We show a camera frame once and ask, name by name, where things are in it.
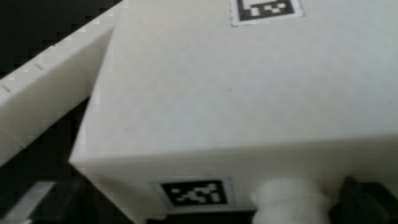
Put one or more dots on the white cabinet top block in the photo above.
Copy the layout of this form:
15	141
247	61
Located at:
292	202

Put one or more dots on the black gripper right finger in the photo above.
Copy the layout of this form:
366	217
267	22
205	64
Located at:
368	203

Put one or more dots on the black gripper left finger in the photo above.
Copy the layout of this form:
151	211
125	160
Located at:
63	202

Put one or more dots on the white L-shaped fence frame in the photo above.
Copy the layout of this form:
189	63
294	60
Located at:
48	85

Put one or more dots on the white cabinet body box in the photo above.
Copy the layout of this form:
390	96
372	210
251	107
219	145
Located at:
246	94

